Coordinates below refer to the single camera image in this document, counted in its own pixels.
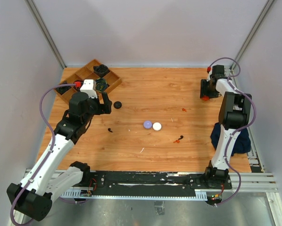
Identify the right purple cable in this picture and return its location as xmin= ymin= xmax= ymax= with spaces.
xmin=207 ymin=57 xmax=257 ymax=208

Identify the orange charging case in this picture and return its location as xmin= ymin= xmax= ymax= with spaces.
xmin=201 ymin=96 xmax=209 ymax=101

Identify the purple earbud charging case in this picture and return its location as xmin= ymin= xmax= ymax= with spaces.
xmin=143 ymin=121 xmax=152 ymax=129

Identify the black rolled item top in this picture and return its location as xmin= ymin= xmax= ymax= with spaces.
xmin=93 ymin=64 xmax=110 ymax=78

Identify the black charging case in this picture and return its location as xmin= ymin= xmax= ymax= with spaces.
xmin=113 ymin=101 xmax=122 ymax=109

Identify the dark blue cloth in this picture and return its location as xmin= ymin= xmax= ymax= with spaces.
xmin=210 ymin=122 xmax=251 ymax=156

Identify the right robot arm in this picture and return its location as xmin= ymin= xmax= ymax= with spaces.
xmin=200 ymin=65 xmax=252 ymax=188

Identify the wooden compartment tray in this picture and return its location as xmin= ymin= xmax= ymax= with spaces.
xmin=61 ymin=59 xmax=122 ymax=100

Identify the black yellow rolled item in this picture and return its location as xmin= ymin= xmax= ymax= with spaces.
xmin=95 ymin=78 xmax=109 ymax=92

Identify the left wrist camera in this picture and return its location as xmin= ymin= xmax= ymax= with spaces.
xmin=80 ymin=79 xmax=98 ymax=99

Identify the white charging case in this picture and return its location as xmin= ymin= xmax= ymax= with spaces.
xmin=152 ymin=122 xmax=162 ymax=131

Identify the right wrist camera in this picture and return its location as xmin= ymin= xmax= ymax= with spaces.
xmin=207 ymin=67 xmax=212 ymax=81

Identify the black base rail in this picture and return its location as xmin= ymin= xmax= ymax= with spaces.
xmin=63 ymin=169 xmax=233 ymax=197

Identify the purple cable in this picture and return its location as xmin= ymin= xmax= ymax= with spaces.
xmin=207 ymin=57 xmax=257 ymax=208
xmin=9 ymin=81 xmax=84 ymax=226

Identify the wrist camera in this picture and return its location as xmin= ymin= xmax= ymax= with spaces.
xmin=207 ymin=67 xmax=212 ymax=81
xmin=80 ymin=79 xmax=98 ymax=99

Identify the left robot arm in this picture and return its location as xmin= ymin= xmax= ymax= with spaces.
xmin=7 ymin=91 xmax=112 ymax=225

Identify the black green rolled item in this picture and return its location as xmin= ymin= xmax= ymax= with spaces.
xmin=55 ymin=86 xmax=71 ymax=95

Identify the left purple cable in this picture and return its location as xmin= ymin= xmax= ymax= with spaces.
xmin=9 ymin=81 xmax=84 ymax=226

